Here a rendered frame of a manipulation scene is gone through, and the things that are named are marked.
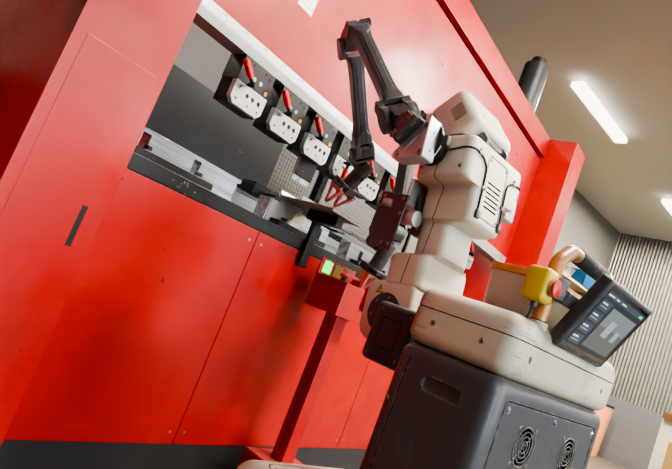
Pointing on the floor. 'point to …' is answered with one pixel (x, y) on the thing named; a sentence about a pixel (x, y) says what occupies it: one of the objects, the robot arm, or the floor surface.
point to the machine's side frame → (536, 216)
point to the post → (318, 188)
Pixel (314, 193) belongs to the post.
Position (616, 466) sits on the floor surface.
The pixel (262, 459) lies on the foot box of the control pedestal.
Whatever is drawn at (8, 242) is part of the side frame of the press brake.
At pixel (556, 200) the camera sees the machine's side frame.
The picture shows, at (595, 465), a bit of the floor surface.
